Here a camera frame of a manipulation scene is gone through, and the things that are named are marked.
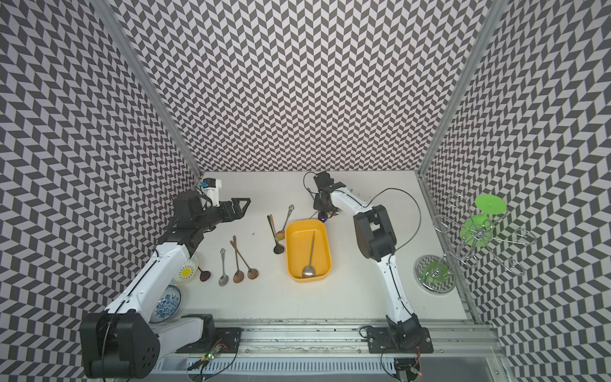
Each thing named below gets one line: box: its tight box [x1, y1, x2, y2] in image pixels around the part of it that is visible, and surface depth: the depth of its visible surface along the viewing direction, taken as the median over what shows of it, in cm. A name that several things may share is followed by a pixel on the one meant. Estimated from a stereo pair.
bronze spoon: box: [233, 234, 246, 284], surface depth 88 cm
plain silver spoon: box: [302, 230, 316, 278], surface depth 90 cm
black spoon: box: [266, 214, 285, 255], surface depth 96 cm
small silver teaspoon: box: [218, 248, 230, 288], surface depth 87 cm
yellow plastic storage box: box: [285, 218, 332, 283], surface depth 95 cm
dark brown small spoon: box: [197, 265, 211, 282], surface depth 88 cm
